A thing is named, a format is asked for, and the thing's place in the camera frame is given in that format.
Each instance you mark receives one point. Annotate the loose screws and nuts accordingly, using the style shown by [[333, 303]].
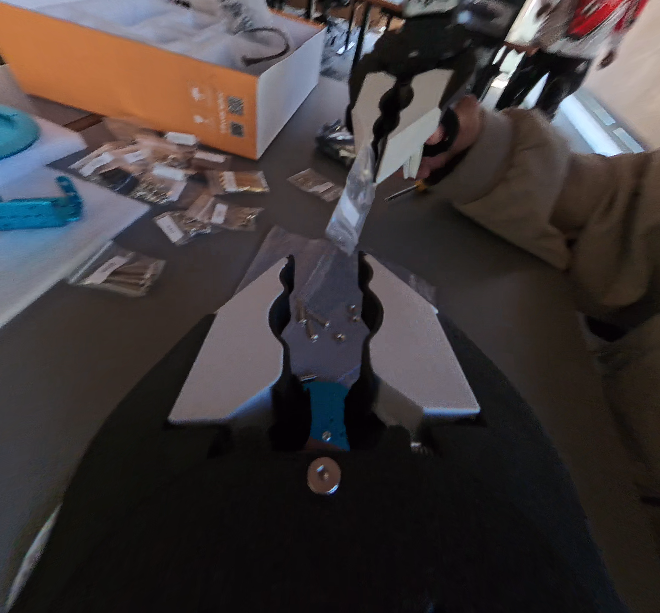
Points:
[[317, 318]]

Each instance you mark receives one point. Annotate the screwdriver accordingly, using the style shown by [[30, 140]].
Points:
[[405, 192]]

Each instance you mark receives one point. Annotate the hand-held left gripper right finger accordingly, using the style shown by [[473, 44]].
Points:
[[417, 365]]

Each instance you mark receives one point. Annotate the orange cardboard box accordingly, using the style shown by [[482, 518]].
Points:
[[129, 87]]

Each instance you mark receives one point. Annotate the small bag of silver screws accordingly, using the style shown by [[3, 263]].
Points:
[[314, 184]]

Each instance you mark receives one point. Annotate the white foam sheet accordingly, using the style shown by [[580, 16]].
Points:
[[51, 262]]

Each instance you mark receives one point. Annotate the person's right forearm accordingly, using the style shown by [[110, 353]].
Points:
[[557, 195]]

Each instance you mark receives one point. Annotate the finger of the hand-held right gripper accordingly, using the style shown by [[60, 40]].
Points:
[[368, 107], [425, 97]]

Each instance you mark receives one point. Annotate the bag of black parts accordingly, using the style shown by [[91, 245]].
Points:
[[332, 141]]

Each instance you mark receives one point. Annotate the person's right hand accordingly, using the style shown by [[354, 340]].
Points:
[[472, 123]]

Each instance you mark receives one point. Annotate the small blue U bracket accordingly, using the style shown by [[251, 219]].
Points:
[[31, 213]]

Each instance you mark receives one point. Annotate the pile of small screw bags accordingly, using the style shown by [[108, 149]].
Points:
[[154, 185]]

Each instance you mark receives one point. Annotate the blue round metal disc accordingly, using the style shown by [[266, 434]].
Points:
[[325, 406]]

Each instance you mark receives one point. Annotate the large clear plastic bag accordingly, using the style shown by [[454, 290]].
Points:
[[325, 283]]

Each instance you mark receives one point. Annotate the thick white foam block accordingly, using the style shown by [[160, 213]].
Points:
[[56, 143]]

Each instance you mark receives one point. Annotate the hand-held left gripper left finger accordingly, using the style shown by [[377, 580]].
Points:
[[237, 365]]

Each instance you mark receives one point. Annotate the small labelled screw bag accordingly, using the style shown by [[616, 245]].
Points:
[[350, 210]]

